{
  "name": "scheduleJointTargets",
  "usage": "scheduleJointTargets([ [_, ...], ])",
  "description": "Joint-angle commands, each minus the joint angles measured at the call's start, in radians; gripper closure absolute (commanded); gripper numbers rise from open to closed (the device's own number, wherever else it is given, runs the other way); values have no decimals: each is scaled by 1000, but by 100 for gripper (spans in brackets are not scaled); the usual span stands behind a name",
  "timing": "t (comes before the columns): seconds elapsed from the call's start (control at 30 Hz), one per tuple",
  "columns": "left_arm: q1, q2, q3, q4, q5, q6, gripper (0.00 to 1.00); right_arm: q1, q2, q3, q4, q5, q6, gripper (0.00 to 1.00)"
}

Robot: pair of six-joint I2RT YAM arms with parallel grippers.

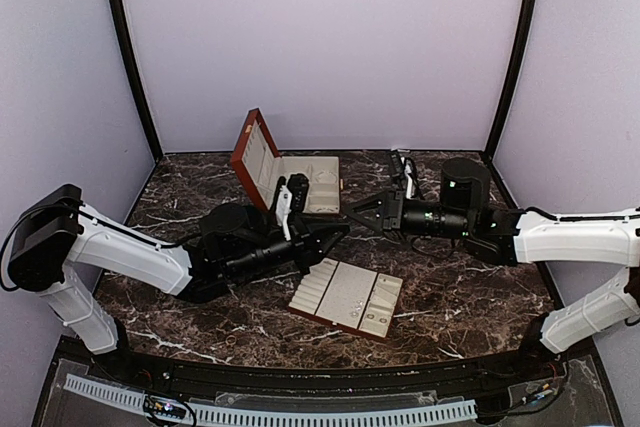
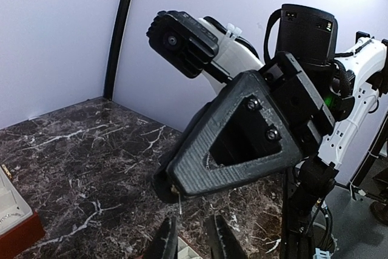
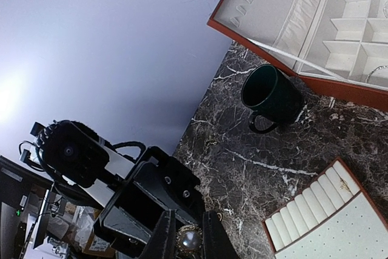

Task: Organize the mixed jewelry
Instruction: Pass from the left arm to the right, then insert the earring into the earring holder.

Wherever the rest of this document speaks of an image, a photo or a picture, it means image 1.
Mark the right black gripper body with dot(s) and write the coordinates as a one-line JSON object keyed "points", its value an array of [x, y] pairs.
{"points": [[393, 218]]}

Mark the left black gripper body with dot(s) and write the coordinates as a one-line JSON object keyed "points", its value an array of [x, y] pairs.
{"points": [[303, 244]]}

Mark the red jewelry tray cream insert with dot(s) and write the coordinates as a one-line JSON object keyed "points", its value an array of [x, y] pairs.
{"points": [[328, 294]]}

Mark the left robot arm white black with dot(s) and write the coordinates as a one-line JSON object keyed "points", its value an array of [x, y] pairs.
{"points": [[233, 245]]}

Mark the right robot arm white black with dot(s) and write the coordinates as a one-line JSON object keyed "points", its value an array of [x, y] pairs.
{"points": [[514, 236]]}

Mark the red wooden jewelry box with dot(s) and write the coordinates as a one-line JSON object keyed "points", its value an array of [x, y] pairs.
{"points": [[258, 164]]}

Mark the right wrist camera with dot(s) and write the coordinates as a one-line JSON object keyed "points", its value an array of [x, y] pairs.
{"points": [[403, 173]]}

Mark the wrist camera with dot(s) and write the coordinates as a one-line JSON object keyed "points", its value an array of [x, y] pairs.
{"points": [[289, 198], [403, 173]]}

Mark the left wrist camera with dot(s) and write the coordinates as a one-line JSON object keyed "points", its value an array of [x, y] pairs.
{"points": [[289, 198]]}

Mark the white slotted cable duct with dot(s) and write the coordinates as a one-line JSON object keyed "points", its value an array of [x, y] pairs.
{"points": [[234, 409]]}

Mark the black front table rail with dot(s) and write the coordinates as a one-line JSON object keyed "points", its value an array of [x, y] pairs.
{"points": [[484, 376]]}

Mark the right black frame post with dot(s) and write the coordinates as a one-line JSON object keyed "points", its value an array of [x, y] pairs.
{"points": [[521, 36]]}

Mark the black frame post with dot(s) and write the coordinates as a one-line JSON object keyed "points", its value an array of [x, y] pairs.
{"points": [[521, 36], [119, 19]]}

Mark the left black frame post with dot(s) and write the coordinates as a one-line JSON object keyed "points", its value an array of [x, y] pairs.
{"points": [[119, 19]]}

